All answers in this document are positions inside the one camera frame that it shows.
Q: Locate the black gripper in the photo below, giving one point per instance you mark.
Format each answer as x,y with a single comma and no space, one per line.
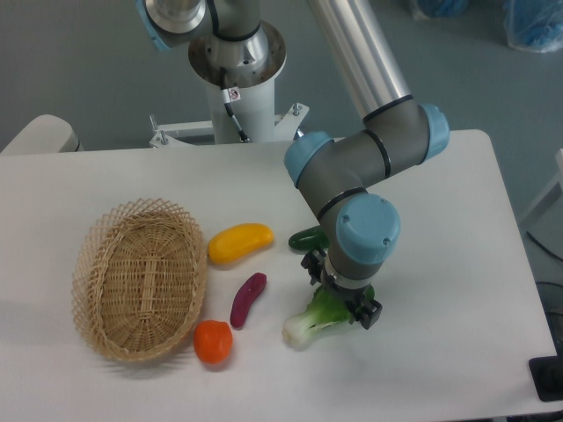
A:
358,295

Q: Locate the dark green cucumber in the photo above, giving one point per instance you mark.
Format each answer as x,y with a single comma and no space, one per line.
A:
309,239

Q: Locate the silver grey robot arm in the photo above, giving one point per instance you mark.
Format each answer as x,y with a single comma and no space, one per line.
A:
333,176

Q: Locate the green bok choy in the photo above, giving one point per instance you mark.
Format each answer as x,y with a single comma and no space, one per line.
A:
324,315

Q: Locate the purple sweet potato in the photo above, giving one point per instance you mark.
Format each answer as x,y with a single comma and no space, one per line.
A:
245,298

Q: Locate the yellow bell pepper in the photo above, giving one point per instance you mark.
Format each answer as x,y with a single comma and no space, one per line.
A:
238,241

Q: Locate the orange tomato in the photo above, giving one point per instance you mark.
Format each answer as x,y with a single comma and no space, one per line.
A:
212,341

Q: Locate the woven wicker basket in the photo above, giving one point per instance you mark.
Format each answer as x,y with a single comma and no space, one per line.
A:
140,280

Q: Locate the white furniture leg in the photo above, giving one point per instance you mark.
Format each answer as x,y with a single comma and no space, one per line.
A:
546,198

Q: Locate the black box at table edge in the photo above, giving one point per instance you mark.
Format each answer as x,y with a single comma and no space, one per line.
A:
546,374

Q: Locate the blue bag at top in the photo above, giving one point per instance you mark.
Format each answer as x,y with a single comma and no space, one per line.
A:
435,9

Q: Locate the blue plastic bag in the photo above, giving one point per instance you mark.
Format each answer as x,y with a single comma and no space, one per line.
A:
533,26

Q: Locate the white chair back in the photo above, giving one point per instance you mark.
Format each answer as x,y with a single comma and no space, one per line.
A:
46,134

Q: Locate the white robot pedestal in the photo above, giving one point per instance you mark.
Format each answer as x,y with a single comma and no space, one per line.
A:
239,80

